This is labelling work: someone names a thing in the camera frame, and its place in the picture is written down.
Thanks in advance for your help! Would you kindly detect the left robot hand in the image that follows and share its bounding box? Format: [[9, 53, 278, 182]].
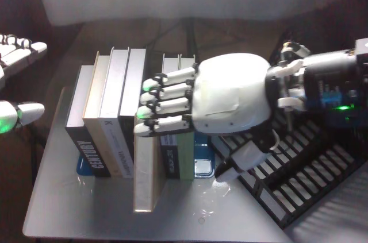
[[0, 33, 48, 135]]

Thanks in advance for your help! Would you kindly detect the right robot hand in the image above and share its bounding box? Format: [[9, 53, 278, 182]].
[[133, 52, 273, 183]]

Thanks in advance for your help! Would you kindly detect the cream book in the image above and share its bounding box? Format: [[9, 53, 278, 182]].
[[132, 132, 168, 214]]

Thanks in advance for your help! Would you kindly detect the black tripod stand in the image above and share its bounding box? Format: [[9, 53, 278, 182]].
[[148, 17, 256, 59]]

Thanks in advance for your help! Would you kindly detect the blue bookend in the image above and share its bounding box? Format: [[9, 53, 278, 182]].
[[76, 132, 216, 180]]

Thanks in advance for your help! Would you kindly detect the black Century book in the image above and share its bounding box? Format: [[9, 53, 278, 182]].
[[64, 64, 112, 178]]

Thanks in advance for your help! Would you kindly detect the light green book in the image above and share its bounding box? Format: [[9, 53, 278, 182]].
[[175, 53, 198, 181]]

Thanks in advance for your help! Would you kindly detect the black book with white label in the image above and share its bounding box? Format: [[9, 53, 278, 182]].
[[159, 53, 181, 180]]

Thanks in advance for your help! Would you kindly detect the beige book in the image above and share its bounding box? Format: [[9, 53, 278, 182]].
[[82, 51, 121, 177]]

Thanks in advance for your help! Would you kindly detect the black Let It Be book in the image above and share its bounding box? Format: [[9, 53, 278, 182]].
[[118, 48, 148, 166]]

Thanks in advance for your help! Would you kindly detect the white book with K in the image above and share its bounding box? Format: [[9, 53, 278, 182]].
[[98, 47, 135, 179]]

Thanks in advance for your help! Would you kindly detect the black file rack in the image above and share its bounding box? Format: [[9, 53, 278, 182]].
[[211, 32, 368, 231]]

